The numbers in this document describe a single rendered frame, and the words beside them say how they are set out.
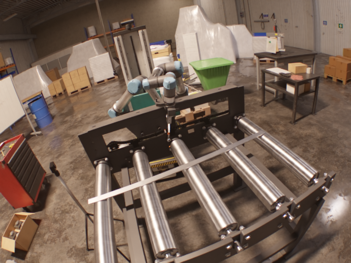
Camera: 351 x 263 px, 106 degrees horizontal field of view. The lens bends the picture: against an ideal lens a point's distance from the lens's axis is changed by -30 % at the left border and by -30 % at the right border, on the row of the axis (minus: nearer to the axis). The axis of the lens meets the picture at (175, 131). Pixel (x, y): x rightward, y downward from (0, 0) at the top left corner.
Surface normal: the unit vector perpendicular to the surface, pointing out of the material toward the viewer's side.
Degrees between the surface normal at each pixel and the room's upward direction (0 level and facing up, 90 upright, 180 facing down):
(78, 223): 0
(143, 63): 90
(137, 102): 90
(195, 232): 0
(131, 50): 90
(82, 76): 90
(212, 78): 101
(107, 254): 36
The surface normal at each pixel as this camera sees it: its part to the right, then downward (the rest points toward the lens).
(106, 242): 0.33, -0.88
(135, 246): -0.18, -0.84
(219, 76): 0.18, 0.63
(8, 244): -0.15, -0.55
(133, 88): -0.24, 0.47
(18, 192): 0.30, 0.44
